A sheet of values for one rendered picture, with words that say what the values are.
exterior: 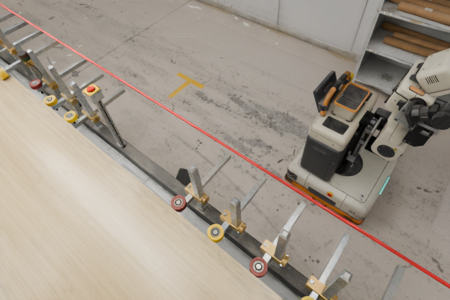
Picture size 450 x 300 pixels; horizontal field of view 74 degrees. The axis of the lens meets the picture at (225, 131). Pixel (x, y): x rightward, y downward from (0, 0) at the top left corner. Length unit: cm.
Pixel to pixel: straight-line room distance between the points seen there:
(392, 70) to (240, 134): 177
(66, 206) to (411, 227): 238
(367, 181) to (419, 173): 68
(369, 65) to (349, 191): 168
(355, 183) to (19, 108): 244
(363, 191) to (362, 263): 51
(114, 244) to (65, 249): 23
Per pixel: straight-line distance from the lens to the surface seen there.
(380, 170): 258
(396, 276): 166
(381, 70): 362
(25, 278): 176
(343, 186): 242
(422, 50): 326
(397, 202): 283
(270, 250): 153
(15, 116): 243
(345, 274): 124
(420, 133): 190
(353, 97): 209
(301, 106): 320
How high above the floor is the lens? 232
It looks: 52 degrees down
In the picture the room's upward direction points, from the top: 5 degrees counter-clockwise
